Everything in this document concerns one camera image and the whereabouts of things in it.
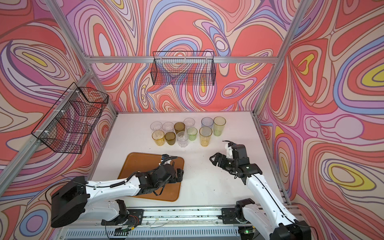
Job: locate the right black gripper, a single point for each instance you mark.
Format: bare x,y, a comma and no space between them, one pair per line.
222,157

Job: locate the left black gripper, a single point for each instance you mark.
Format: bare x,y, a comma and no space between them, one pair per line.
175,180

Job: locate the brown plastic tray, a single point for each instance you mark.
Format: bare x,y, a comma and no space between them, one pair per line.
143,162

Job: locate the yellow short plastic glass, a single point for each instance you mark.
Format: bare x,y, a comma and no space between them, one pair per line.
159,137

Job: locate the clear faceted glass front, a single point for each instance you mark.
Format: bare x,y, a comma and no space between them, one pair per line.
182,139

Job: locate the clear faceted glass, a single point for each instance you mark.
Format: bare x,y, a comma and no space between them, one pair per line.
182,139
155,126

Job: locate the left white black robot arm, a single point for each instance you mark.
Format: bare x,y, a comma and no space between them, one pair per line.
102,201

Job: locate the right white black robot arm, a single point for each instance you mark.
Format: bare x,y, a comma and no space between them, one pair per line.
276,222

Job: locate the yellow tall glass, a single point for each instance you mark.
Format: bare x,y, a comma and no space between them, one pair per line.
205,136

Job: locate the green tall glass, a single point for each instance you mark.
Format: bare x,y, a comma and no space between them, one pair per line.
219,125

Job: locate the green short glass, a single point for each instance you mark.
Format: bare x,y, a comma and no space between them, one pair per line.
192,133

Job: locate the bluish clear tall glass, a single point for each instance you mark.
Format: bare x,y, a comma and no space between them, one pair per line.
207,122

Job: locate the brown short glass front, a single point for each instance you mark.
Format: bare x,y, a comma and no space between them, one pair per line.
170,138

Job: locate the clear glass back centre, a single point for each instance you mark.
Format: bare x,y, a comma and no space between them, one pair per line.
189,122

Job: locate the brown tall glass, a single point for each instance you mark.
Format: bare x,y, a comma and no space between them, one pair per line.
179,127

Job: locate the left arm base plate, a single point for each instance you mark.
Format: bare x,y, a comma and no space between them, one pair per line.
132,217

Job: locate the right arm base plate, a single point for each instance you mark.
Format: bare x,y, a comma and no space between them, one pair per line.
229,216

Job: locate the left black wire basket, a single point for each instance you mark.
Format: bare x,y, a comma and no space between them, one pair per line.
74,121

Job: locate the black wire basket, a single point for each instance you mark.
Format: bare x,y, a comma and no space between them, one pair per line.
183,68
74,121

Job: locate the back black wire basket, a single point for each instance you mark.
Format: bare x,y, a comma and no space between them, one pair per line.
183,68

